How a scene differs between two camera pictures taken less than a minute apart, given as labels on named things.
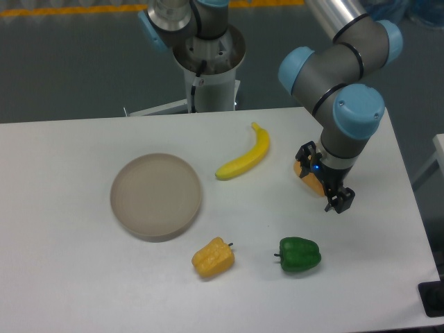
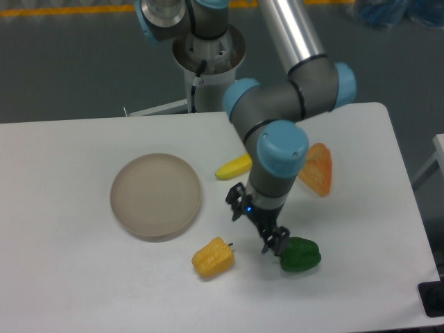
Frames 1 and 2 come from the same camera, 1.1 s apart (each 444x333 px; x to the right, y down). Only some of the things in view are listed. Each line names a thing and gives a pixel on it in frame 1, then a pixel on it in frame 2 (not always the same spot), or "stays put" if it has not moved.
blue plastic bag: x=430 y=12 stays put
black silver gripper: x=334 y=177 to x=263 y=211
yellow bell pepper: x=216 y=257 stays put
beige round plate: x=155 y=197 stays put
